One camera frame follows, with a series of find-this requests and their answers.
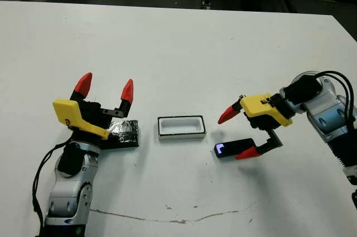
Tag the small black camera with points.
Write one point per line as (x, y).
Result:
(237, 147)

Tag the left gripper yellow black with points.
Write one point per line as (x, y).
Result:
(67, 111)

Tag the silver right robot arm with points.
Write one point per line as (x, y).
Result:
(329, 114)

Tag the white camera box base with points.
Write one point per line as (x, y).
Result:
(181, 136)

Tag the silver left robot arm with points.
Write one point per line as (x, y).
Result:
(67, 192)

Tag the glossy black box lid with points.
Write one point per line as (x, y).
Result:
(125, 134)

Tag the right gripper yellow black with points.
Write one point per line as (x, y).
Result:
(259, 106)

